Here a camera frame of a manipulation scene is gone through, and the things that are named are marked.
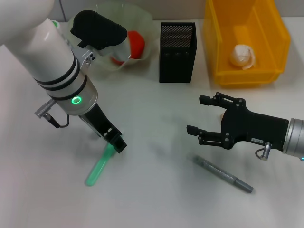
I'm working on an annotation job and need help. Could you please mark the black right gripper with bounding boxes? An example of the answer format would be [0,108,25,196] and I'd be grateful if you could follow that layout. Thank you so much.
[186,92,290,152]

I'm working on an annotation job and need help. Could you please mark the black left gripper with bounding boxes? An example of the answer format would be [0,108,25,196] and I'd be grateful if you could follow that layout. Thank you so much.
[77,103,127,154]

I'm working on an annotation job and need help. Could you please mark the green pen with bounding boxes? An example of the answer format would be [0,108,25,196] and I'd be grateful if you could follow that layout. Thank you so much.
[85,142,115,188]

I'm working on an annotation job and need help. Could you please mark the white garlic bulb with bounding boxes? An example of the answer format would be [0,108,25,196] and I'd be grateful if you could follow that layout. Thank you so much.
[228,44,257,71]

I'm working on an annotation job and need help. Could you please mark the clear water bottle green label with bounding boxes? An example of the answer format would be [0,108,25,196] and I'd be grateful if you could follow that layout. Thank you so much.
[50,19,73,47]

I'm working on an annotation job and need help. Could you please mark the black mesh pen holder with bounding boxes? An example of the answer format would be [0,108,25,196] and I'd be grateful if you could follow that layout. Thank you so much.
[159,22,198,83]

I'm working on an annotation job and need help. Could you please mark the grey marker pen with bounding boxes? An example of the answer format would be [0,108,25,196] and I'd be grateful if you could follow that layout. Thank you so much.
[187,153,254,194]

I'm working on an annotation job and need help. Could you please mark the yellow plastic bin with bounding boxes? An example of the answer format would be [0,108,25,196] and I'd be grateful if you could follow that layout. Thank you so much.
[203,0,292,89]

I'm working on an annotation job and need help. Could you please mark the pale green glass bowl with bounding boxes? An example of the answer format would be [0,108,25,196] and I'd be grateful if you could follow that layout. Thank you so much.
[68,2,157,78]

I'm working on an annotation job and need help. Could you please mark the right gripper cable with plugs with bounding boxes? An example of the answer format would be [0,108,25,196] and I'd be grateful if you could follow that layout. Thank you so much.
[255,142,304,161]

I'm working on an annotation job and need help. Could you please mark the gripper cable with plugs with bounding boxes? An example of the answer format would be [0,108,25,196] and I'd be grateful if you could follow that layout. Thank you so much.
[35,99,70,129]
[255,142,304,161]

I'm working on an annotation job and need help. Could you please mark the left gripper cable with plugs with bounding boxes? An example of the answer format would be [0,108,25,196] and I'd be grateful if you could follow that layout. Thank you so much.
[35,99,70,129]

